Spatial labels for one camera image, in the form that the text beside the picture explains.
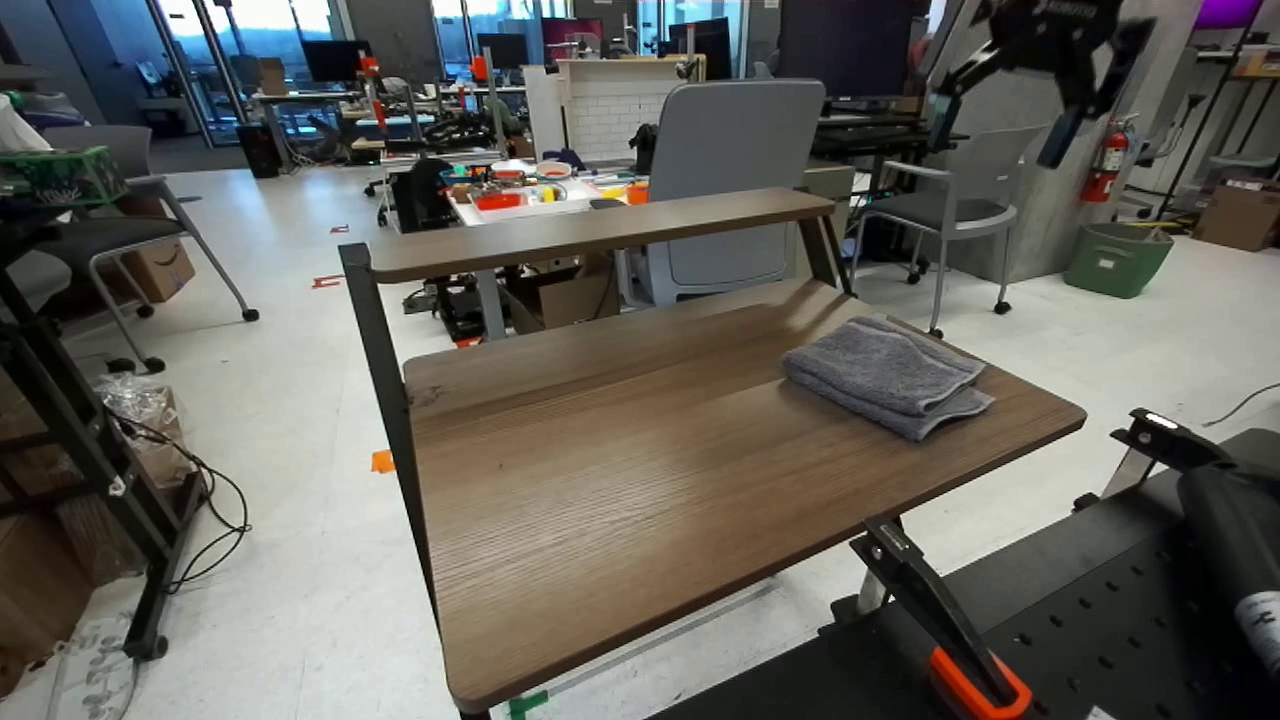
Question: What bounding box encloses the black waste bin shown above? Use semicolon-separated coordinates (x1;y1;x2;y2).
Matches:
236;121;284;180

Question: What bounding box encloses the black cylinder with white label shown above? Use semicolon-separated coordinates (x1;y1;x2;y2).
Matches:
1176;462;1280;683

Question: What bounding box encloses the black metal rack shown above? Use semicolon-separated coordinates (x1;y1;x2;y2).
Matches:
0;200;213;663

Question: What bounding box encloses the grey high-back office chair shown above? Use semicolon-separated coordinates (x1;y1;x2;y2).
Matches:
618;79;854;308

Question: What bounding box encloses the black clamp with orange handle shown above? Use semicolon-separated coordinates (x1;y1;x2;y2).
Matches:
849;518;1034;720

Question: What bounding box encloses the grey cable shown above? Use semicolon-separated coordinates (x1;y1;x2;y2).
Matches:
1200;382;1280;430

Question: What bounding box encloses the black and silver clamp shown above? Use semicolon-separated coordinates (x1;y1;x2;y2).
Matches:
1073;408;1233;513

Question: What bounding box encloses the white brick pattern panel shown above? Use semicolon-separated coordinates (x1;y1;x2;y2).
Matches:
523;56;707;167

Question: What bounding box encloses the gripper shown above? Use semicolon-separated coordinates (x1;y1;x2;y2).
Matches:
924;0;1158;168

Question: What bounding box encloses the large dark monitor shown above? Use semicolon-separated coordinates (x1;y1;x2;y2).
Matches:
777;0;932;102

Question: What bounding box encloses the grey towel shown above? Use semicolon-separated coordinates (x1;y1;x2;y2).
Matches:
781;316;997;443

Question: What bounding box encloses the grey chair on casters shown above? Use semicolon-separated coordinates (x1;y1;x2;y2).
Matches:
36;125;261;377

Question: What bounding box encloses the green plastic bin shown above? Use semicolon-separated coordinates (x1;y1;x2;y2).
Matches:
1062;221;1177;300

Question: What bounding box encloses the green patterned box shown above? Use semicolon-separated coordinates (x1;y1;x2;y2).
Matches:
0;146;130;208

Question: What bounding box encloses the white tray with small items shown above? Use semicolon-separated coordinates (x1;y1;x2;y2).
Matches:
448;158;603;227

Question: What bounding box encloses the black cable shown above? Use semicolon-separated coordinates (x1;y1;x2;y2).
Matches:
118;412;253;593

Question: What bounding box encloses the grey chair with armrests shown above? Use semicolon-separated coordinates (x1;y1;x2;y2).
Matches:
853;124;1049;338

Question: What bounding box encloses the cardboard box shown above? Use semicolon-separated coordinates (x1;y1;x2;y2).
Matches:
503;258;622;336
118;238;197;304
1193;182;1280;253

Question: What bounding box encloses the clear plastic bag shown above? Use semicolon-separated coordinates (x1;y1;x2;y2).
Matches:
93;373;189;483

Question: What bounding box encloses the red fire extinguisher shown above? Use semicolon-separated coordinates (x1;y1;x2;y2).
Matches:
1079;114;1141;205

